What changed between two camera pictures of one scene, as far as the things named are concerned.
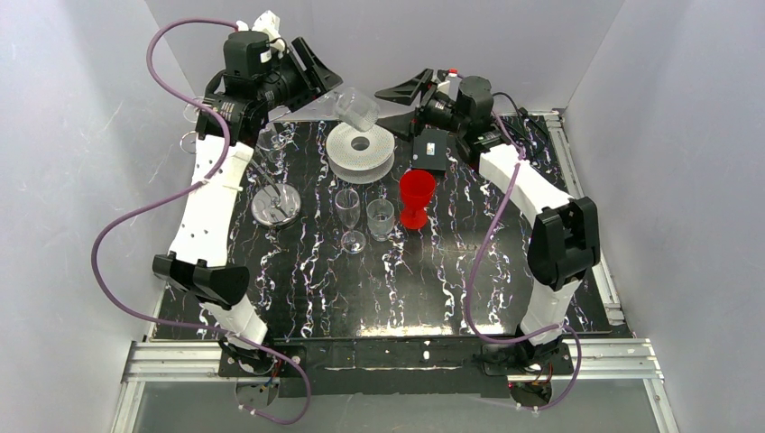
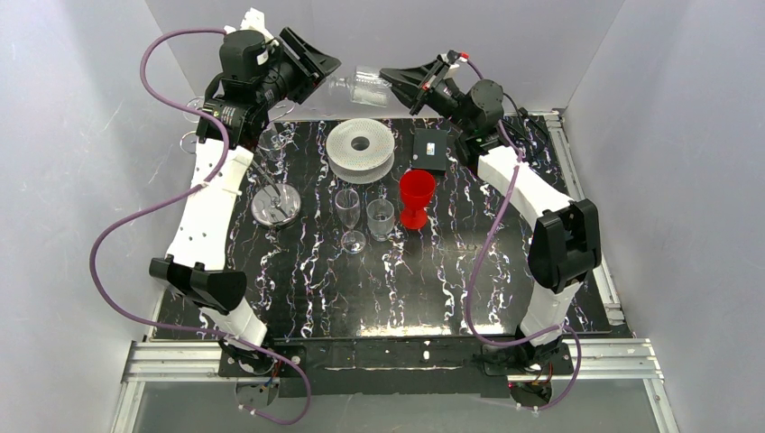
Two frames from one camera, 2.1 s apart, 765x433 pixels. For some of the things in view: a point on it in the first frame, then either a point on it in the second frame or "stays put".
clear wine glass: (357, 111) → (366, 86)
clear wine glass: (380, 213) stays put
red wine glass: (417, 187) stays put
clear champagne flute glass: (347, 203) stays put
